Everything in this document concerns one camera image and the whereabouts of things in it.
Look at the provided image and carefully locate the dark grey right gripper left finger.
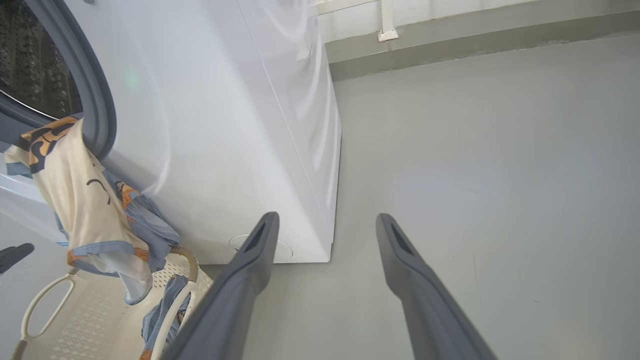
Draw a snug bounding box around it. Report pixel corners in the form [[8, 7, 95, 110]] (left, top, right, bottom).
[[160, 211, 280, 360]]

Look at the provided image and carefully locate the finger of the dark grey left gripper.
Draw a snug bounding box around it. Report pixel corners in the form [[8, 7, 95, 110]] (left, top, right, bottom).
[[0, 243, 35, 274]]

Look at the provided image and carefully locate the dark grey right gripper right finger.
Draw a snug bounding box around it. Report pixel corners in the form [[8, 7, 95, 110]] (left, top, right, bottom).
[[376, 213, 498, 360]]

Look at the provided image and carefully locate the blue cartoon print garment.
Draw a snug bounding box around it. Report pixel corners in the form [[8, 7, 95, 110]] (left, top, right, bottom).
[[140, 275, 192, 360]]

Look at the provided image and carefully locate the white washing machine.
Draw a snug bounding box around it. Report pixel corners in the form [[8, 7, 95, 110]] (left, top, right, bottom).
[[0, 0, 342, 264]]

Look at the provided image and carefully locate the round white filter cover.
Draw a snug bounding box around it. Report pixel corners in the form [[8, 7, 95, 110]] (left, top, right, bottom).
[[229, 234, 293, 263]]

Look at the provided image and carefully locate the cream perforated laundry basket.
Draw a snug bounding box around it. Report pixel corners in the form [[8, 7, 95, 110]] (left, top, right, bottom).
[[10, 245, 216, 360]]

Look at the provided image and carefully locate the white metal frame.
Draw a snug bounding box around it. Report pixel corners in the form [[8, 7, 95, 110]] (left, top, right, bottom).
[[316, 0, 399, 42]]

